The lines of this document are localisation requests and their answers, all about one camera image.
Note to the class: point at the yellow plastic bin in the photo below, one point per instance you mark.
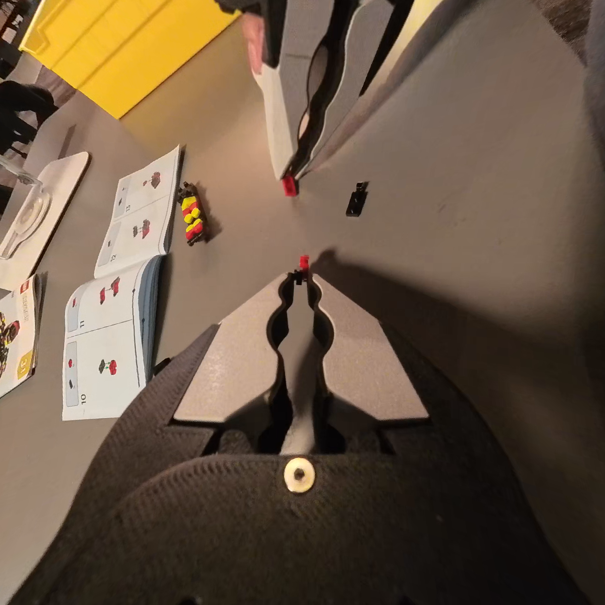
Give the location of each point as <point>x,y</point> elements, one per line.
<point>118,47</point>

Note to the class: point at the black office chair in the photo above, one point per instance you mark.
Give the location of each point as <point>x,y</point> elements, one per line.
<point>23,113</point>

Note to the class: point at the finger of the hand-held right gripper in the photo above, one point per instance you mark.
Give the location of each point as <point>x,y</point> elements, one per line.
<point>364,38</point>
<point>295,33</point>

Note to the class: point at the lego instruction booklet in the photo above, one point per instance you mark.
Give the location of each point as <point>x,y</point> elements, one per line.
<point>108,321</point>

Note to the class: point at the person's right hand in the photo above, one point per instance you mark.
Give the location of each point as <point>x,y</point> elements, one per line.
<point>254,42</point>

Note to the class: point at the small white lego leaflet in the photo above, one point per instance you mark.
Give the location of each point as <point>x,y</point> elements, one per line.
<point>19,331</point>

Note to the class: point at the black red yellow lego assembly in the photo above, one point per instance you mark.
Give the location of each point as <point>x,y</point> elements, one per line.
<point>191,212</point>

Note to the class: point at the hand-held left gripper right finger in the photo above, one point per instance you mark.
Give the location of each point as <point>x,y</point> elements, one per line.
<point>373,373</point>

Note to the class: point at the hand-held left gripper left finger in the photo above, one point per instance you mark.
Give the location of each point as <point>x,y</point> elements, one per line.
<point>227,373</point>

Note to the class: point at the person's dark grey clothing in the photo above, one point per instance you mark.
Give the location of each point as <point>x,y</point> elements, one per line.
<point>596,94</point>

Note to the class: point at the wooden book stand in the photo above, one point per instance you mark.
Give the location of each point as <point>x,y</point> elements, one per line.
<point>52,189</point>

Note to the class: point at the red lobed lego piece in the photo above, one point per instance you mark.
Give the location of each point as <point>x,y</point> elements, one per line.
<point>289,185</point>

